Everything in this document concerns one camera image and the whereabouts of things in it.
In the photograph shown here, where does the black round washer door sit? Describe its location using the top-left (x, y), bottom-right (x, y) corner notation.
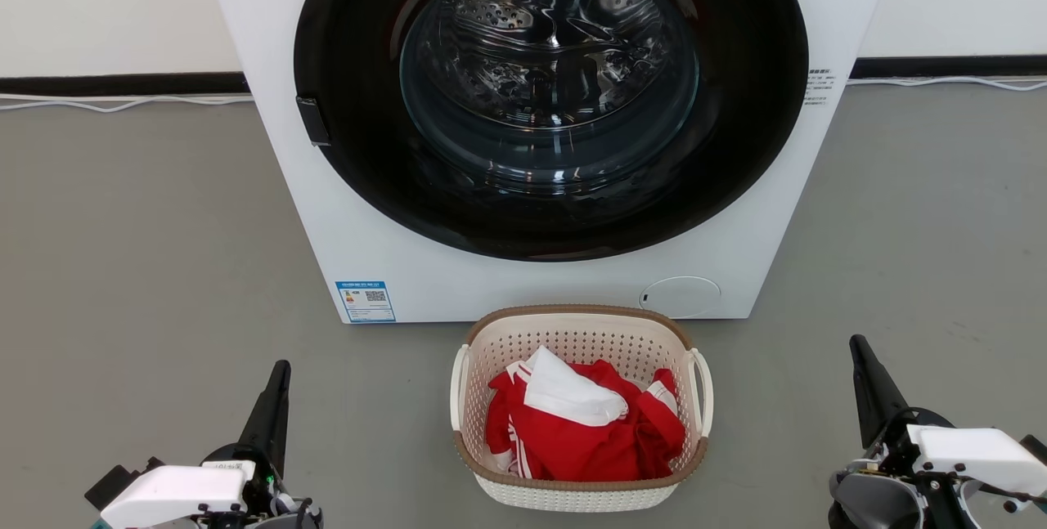
top-left (294, 0), bottom-right (810, 262)

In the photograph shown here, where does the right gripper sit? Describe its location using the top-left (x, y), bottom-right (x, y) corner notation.
top-left (829, 334), bottom-right (976, 529)

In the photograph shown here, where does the white front-load washing machine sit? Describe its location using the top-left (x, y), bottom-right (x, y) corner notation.
top-left (196, 0), bottom-right (901, 324)

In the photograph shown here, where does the small text warning sticker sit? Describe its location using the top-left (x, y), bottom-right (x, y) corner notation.
top-left (804, 67), bottom-right (836, 108)

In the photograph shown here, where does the cream perforated laundry basket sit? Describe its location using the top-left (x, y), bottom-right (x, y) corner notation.
top-left (449, 304), bottom-right (714, 513)

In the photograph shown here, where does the white floor cable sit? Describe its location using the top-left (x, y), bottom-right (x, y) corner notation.
top-left (0, 92), bottom-right (254, 114)
top-left (847, 75), bottom-right (1047, 93)

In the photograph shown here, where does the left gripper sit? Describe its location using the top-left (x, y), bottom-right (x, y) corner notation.
top-left (196, 360), bottom-right (324, 529)

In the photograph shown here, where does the round white filter cover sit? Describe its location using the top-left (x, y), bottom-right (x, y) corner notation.
top-left (639, 276), bottom-right (722, 320)

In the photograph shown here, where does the red garment with white stripes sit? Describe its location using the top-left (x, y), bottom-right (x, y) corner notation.
top-left (485, 360), bottom-right (686, 482)

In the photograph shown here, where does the steel washer drum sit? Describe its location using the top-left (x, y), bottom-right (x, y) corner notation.
top-left (400, 0), bottom-right (701, 186)

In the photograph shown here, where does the blue energy label sticker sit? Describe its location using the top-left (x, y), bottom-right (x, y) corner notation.
top-left (335, 280), bottom-right (397, 324)

